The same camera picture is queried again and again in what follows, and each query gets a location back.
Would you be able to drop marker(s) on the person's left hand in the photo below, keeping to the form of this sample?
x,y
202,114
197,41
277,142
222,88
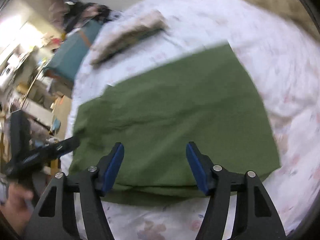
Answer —
x,y
17,205

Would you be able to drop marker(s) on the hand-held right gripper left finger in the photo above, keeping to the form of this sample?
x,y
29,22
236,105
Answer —
x,y
112,167

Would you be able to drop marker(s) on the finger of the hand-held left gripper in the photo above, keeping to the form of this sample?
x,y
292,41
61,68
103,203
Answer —
x,y
60,147

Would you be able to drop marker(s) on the white floral bed sheet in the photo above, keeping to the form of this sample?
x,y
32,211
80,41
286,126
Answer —
x,y
275,67

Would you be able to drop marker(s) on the blue basin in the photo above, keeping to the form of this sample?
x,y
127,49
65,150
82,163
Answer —
x,y
56,124

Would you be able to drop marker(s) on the pile of dark clothes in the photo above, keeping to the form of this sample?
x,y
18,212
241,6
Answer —
x,y
85,12

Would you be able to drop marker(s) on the folded beige bear-print cloth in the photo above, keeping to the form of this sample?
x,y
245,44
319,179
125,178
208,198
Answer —
x,y
125,37

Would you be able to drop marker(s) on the teal suitcase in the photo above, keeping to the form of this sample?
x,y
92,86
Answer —
x,y
72,55

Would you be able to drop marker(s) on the green pants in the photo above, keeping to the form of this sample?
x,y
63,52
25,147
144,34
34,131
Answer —
x,y
175,117

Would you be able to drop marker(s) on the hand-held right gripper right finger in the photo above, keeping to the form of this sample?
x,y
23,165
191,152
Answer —
x,y
197,170

